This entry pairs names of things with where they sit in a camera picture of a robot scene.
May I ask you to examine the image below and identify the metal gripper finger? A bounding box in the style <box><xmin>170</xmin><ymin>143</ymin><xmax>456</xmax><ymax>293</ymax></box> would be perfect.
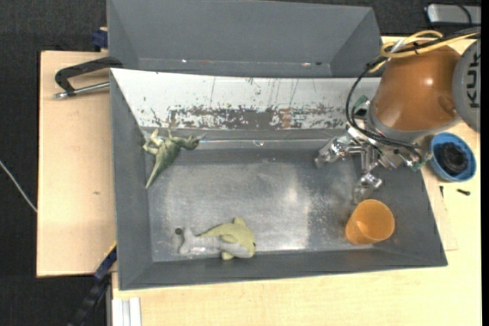
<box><xmin>313</xmin><ymin>136</ymin><xmax>359</xmax><ymax>170</ymax></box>
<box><xmin>351</xmin><ymin>170</ymin><xmax>384</xmax><ymax>205</ymax></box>

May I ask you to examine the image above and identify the orange plastic cup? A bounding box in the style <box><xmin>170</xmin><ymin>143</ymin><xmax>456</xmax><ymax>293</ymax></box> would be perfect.
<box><xmin>344</xmin><ymin>199</ymin><xmax>397</xmax><ymax>246</ymax></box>

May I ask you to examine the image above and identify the blue round bowl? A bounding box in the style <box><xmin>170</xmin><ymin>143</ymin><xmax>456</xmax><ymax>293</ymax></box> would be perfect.
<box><xmin>427</xmin><ymin>131</ymin><xmax>478</xmax><ymax>182</ymax></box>

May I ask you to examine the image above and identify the grey metal bin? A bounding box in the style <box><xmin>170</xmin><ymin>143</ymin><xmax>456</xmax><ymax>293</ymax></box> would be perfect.
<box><xmin>105</xmin><ymin>0</ymin><xmax>449</xmax><ymax>291</ymax></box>

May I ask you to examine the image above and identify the green and grey toy dolphin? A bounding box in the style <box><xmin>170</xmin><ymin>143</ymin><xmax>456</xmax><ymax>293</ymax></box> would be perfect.
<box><xmin>177</xmin><ymin>216</ymin><xmax>257</xmax><ymax>261</ymax></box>

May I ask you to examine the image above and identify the green toy dinosaur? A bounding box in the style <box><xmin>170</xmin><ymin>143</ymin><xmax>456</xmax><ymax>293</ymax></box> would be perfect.
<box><xmin>142</xmin><ymin>127</ymin><xmax>209</xmax><ymax>190</ymax></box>

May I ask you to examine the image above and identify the pale wood flat board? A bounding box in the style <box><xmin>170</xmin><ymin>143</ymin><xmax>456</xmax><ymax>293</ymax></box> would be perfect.
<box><xmin>36</xmin><ymin>49</ymin><xmax>459</xmax><ymax>279</ymax></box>

